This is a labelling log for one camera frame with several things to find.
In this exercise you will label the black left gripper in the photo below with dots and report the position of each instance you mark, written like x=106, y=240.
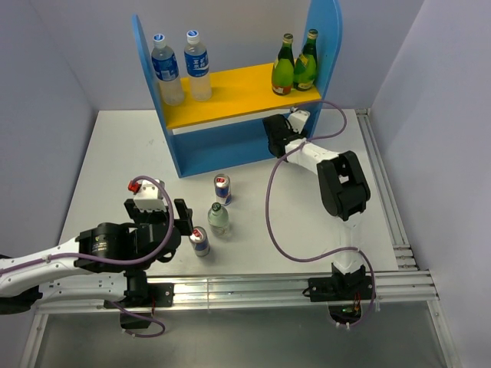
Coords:
x=185, y=215

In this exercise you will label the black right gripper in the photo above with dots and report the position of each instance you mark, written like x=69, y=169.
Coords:
x=288, y=126

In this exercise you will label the blue and yellow shelf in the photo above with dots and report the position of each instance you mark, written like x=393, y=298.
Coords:
x=227, y=130

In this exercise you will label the Pocari Sweat bottle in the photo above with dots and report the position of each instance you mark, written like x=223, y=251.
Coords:
x=197, y=67
x=166, y=69

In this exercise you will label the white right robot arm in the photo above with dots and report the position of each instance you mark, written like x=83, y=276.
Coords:
x=344, y=194

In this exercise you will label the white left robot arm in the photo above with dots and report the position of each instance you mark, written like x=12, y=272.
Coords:
x=108, y=262

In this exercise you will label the Red Bull can front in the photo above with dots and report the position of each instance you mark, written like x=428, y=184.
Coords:
x=199, y=241

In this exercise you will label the red bull can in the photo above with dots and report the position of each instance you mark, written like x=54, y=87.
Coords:
x=222, y=187
x=199, y=241

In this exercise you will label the clear glass bottle left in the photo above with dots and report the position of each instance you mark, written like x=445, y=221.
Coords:
x=218, y=219

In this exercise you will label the Red Bull can rear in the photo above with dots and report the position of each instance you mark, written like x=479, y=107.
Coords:
x=222, y=187

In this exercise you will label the green glass bottle left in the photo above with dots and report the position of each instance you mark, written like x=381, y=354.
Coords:
x=283, y=67

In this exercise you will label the green glass bottle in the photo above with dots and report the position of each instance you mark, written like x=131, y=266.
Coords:
x=306, y=64
x=283, y=67

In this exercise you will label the green glass bottle right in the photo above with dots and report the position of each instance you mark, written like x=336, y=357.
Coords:
x=306, y=64

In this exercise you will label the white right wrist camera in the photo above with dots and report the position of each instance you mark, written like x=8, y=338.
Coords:
x=297, y=119

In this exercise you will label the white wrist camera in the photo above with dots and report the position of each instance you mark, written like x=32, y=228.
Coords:
x=147, y=197
x=297, y=119

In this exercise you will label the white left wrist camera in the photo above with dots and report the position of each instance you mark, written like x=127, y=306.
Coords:
x=147, y=197

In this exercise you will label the aluminium rail frame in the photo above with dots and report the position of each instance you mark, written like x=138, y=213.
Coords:
x=242, y=304

